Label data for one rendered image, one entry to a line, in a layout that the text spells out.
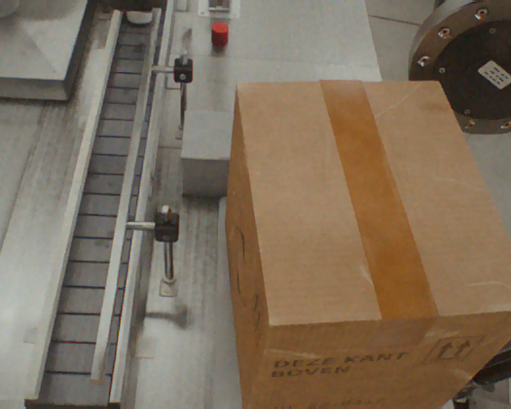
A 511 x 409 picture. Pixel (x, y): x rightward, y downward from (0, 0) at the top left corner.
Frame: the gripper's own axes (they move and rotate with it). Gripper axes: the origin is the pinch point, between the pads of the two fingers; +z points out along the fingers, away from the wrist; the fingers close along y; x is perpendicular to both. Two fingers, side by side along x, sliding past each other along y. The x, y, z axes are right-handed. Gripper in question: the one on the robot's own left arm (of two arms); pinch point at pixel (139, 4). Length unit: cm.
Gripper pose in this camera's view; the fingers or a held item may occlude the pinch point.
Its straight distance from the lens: 112.7
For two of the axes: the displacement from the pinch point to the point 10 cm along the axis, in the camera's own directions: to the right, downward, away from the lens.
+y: -10.0, -0.5, -0.7
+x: -0.5, 10.0, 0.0
